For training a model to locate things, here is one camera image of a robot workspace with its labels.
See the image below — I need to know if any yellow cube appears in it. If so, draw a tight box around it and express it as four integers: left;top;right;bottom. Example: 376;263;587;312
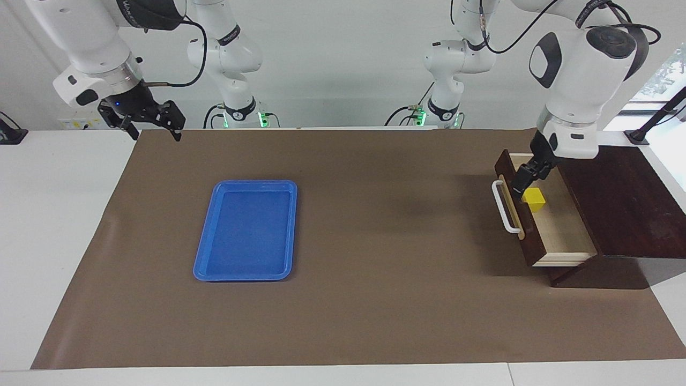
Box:
522;187;547;213

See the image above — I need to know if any wooden drawer with white handle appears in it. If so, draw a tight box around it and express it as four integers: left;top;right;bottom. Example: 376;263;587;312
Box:
491;149;599;268

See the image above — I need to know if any dark wooden drawer cabinet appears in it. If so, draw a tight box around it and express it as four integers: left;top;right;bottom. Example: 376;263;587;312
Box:
549;144;686;290

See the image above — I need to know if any blue plastic tray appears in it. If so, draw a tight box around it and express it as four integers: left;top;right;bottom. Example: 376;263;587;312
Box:
193;180;298;283

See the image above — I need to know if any brown table mat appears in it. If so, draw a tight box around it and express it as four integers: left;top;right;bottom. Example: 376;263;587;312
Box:
31;129;686;370

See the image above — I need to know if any black right arm base cable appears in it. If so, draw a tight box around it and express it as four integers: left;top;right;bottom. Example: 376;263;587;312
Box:
202;103;226;130

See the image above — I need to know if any black arm base cable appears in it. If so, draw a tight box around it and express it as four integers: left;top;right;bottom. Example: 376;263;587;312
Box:
202;103;226;130
384;96;430;128

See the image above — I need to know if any white wall socket box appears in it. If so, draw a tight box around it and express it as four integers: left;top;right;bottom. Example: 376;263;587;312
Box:
58;117;108;131

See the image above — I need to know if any small black table mount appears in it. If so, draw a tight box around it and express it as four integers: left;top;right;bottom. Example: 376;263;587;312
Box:
0;112;28;145

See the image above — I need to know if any black camera stand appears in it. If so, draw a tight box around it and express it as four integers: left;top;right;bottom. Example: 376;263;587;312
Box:
624;86;686;146

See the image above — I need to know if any black left arm base cable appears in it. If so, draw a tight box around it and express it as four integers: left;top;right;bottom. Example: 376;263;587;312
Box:
384;96;430;128

